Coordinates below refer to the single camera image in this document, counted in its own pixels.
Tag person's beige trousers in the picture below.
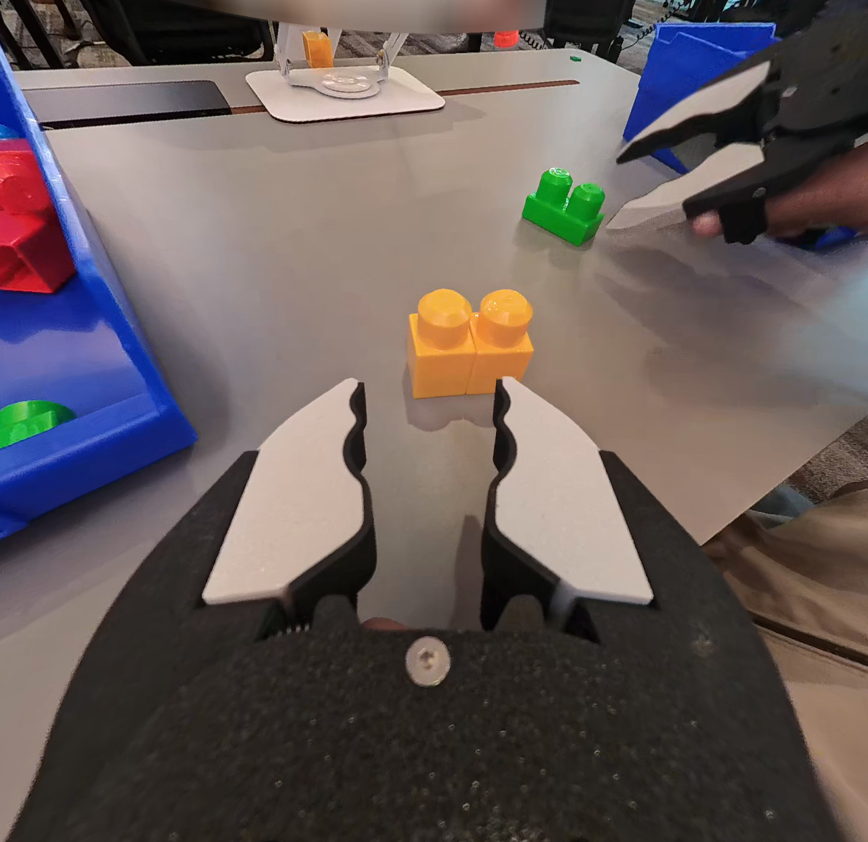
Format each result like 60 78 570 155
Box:
706 483 868 842

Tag yellow toy block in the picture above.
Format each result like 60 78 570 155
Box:
407 289 478 398
468 289 534 393

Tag person's right hand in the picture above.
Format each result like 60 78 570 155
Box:
689 148 868 242

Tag pile of colourful toy blocks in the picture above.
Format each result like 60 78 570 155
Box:
0 137 77 449

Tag white document stand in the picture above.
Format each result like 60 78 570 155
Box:
246 26 446 123

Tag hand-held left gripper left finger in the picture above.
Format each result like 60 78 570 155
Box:
203 378 377 610

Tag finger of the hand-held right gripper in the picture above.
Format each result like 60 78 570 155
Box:
604 144 767 232
618 62 777 165

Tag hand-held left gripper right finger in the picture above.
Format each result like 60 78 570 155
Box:
481 377 655 610

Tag blue plastic bin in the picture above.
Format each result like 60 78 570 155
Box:
624 23 868 253
0 56 199 538

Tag green double toy block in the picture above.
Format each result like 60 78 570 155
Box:
523 168 609 247

